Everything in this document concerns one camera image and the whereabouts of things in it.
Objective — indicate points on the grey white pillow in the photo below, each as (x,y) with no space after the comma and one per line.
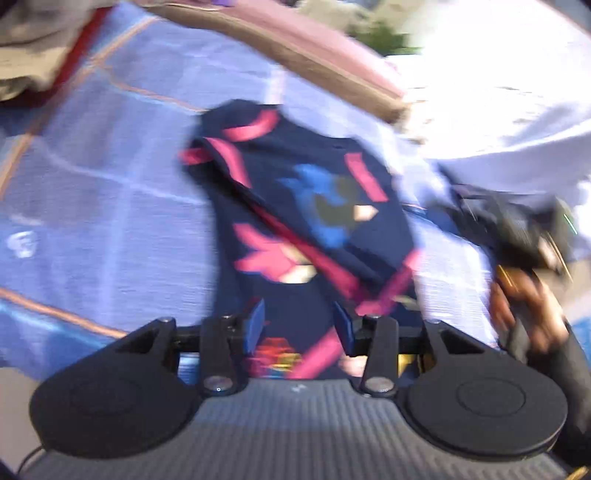
(501,95)

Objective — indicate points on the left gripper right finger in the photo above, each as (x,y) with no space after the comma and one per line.
(384,341)

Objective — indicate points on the blue checked bedspread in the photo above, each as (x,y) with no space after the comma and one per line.
(102,230)

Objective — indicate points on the person's right hand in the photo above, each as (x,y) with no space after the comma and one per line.
(545,324)

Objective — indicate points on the beige folded garment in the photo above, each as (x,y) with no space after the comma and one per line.
(36,37)

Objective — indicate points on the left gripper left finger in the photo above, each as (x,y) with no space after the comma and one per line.
(223,345)

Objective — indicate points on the pink brown blanket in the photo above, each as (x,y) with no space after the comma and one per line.
(327,58)

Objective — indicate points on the green potted plant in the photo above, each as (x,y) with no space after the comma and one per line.
(382,39)

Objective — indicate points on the navy cartoon mouse sweatshirt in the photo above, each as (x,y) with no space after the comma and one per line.
(303,223)

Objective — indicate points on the dark red folded garment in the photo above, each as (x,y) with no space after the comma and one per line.
(31,98)

